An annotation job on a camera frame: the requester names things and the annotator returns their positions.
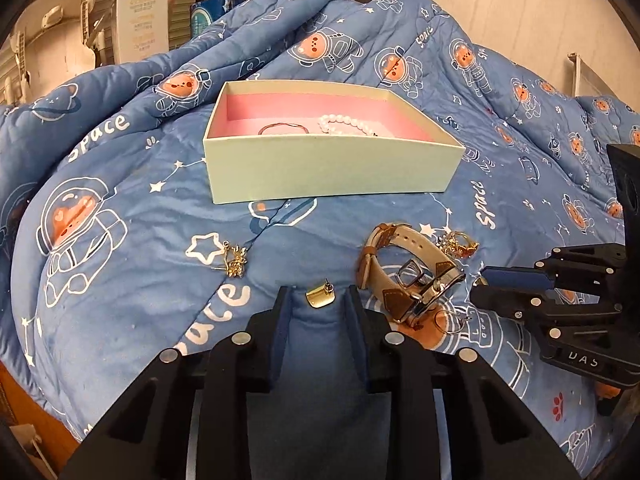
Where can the pale green box pink lining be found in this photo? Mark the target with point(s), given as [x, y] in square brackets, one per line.
[325, 166]

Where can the white high chair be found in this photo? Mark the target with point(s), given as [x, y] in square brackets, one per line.
[50, 45]

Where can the white tall carton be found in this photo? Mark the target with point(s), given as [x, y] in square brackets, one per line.
[142, 20]

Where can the gold ornate drop earring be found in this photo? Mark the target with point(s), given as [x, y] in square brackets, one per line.
[236, 260]

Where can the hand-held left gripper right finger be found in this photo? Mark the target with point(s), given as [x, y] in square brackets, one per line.
[356, 331]

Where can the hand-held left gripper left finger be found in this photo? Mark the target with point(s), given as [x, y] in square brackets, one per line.
[280, 321]

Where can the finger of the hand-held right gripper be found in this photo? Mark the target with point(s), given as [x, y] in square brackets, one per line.
[500, 300]
[515, 278]

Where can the blue tissue pack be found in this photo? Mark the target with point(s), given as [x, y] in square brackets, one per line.
[210, 15]

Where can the gold square stud earring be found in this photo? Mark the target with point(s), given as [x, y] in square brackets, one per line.
[320, 298]

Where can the blue astronaut bear printed blanket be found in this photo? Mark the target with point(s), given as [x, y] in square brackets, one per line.
[150, 220]

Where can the thin rose gold bangle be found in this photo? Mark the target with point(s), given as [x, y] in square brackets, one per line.
[272, 124]

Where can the silver hoop earring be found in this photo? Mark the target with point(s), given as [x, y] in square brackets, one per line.
[435, 321]

